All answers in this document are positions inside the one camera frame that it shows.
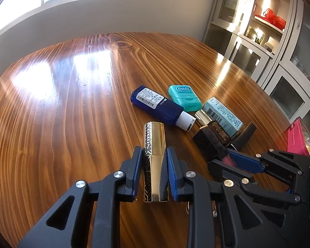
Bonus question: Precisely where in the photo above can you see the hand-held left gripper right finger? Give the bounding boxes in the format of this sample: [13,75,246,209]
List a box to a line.
[166,146,283,248]

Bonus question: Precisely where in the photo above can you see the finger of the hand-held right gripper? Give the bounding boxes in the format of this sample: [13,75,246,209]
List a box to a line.
[226,147,307,178]
[207,159,308,207]

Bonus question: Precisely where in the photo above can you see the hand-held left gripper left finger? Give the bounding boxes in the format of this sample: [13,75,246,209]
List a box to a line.
[17,146,143,248]

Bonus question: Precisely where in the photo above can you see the pink lip gloss tube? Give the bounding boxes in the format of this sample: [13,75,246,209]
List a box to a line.
[221,152,238,169]

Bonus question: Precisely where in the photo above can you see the black lipstick case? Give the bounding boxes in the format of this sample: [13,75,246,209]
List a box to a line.
[232,122,257,151]

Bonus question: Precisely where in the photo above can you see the gold lipstick tube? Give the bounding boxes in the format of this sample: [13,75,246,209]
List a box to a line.
[143,121,169,202]

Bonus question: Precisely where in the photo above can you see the teal cardboard box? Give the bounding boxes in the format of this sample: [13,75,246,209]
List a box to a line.
[202,97,244,136]

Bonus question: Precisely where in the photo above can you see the pink tin box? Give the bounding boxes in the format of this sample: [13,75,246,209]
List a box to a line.
[287,117,310,158]

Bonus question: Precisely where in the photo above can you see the blue bottle white cap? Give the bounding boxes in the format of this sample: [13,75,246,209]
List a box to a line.
[130,85,196,133]

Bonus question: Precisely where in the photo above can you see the teal floss container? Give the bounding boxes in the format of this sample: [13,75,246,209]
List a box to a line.
[168,84,202,111]

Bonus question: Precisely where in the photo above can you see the wooden desktop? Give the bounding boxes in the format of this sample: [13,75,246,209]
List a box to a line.
[0,32,310,248]

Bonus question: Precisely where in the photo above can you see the black box gold print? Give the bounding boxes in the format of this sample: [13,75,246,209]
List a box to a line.
[192,120,235,161]

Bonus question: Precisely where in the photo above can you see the gold capped dark lipstick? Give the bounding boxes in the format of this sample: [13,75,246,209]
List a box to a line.
[195,109,217,131]

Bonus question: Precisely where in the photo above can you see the grey glass door cabinet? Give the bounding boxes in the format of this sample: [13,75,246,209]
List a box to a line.
[201,0,310,124]

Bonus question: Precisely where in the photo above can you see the red plastic bag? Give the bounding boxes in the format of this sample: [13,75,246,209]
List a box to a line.
[254,8,287,29]

